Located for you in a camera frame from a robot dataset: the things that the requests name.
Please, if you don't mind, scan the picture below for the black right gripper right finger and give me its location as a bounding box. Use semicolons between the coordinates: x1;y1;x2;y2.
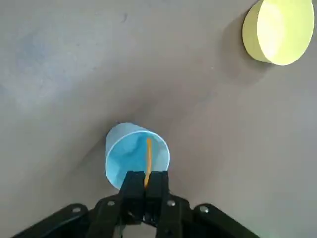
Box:
145;170;261;238

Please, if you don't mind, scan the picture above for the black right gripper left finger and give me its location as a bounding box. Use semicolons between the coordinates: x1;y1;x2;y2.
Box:
11;170;146;238

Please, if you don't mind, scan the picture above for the blue plastic cup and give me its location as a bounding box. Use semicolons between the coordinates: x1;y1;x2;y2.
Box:
105;121;171;191

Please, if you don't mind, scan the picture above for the yellow plastic bowl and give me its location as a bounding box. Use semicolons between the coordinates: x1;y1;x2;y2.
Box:
242;0;315;66

